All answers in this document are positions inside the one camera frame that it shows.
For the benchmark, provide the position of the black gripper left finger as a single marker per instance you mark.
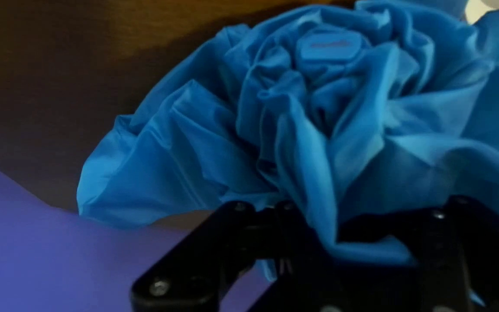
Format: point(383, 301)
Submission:
point(203, 261)

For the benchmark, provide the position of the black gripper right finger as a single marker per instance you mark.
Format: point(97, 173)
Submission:
point(463, 261)

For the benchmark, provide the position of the blue fabric bag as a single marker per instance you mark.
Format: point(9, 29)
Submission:
point(319, 115)

